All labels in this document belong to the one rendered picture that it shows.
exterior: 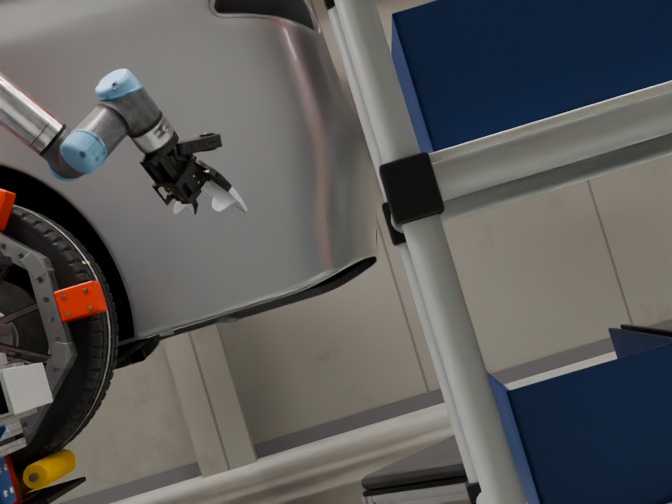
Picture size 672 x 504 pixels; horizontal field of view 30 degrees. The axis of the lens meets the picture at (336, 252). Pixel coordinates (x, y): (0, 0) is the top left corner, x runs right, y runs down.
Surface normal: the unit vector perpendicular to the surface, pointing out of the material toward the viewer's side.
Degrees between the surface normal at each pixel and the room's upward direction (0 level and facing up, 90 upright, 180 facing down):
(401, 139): 90
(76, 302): 90
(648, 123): 105
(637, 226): 90
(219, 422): 90
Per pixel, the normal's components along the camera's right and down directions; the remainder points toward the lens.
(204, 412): 0.01, -0.05
